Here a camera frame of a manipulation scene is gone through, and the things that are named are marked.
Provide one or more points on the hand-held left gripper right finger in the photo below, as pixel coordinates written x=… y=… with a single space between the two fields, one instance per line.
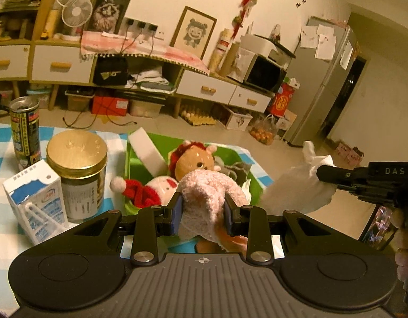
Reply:
x=228 y=213

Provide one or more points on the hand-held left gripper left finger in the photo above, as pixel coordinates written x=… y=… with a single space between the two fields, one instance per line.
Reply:
x=176 y=214

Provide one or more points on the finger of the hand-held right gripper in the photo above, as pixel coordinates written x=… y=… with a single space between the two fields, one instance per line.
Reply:
x=333 y=174

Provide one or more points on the white red santa plush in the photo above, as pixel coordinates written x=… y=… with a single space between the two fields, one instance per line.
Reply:
x=157 y=185

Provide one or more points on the pink fuzzy plush toy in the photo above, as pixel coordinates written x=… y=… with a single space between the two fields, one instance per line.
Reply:
x=204 y=188

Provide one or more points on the mouse plush doll teal dress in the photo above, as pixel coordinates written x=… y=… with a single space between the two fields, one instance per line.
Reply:
x=237 y=172

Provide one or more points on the white cloth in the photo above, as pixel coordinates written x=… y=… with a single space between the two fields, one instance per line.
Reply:
x=290 y=188

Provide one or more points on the brown lion plush toy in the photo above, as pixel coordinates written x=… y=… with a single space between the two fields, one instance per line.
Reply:
x=194 y=162

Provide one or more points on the green plastic bin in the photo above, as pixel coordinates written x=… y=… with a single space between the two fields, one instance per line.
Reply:
x=232 y=154

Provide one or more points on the white foam block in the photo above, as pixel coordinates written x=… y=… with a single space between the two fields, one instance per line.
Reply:
x=144 y=145

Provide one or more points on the person's right hand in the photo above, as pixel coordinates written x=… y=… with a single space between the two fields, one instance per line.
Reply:
x=406 y=258

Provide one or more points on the pink printed floor box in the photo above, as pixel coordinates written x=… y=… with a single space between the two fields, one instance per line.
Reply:
x=349 y=154

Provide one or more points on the black smartphone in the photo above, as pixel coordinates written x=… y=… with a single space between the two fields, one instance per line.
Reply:
x=378 y=227

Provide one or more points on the cardboard box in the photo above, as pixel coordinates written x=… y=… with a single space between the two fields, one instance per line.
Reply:
x=286 y=119

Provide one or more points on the plastic bag of oranges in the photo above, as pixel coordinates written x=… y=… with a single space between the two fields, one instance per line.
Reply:
x=263 y=132

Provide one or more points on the red gift bag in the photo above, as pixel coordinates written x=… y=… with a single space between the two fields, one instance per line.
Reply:
x=281 y=101

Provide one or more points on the grey refrigerator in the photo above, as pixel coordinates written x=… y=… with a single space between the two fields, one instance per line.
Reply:
x=320 y=82

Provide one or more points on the egg tray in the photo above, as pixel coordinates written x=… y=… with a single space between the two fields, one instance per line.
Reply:
x=197 y=116

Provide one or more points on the clear jar gold lid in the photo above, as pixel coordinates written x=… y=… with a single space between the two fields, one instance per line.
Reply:
x=78 y=172

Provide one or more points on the clear storage box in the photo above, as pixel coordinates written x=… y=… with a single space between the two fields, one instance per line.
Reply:
x=40 y=97
x=146 y=108

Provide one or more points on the black microwave oven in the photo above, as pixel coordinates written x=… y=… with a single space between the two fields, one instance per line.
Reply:
x=265 y=74

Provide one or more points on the red box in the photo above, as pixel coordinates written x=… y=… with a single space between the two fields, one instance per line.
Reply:
x=109 y=106

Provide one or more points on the pile of papers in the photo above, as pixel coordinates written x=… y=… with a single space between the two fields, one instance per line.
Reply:
x=151 y=79

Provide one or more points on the wooden TV cabinet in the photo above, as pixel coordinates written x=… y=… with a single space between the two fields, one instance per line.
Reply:
x=204 y=76

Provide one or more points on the white blue milk carton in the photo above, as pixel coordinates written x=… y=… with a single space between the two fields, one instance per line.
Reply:
x=35 y=198

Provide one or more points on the white countertop appliance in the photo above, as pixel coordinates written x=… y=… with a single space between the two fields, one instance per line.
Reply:
x=266 y=48

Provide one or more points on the cardboard tube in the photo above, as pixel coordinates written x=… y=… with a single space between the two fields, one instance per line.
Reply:
x=230 y=59

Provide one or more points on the black bag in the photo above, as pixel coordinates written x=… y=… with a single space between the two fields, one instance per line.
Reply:
x=110 y=71

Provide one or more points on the paper roll tube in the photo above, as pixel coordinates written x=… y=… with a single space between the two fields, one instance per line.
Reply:
x=220 y=49

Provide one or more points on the pink table runner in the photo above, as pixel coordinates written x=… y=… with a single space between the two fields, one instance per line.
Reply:
x=141 y=48

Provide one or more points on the dark drink can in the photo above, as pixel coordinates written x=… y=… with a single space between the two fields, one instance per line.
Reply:
x=25 y=132

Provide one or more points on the framed cartoon picture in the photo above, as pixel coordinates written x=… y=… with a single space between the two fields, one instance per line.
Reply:
x=194 y=33

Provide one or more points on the blue white checkered tablecloth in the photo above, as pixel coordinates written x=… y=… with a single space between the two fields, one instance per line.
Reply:
x=1 y=159

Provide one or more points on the red hanging decoration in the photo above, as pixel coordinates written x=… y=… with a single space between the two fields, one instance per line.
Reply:
x=248 y=0

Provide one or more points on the framed cat picture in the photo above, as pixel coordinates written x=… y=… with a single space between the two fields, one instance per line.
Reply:
x=106 y=13

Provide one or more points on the wooden shelf cabinet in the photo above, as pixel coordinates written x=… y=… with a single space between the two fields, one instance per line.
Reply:
x=41 y=20

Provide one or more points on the white wall outlet panel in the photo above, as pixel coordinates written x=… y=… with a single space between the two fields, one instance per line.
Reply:
x=141 y=26

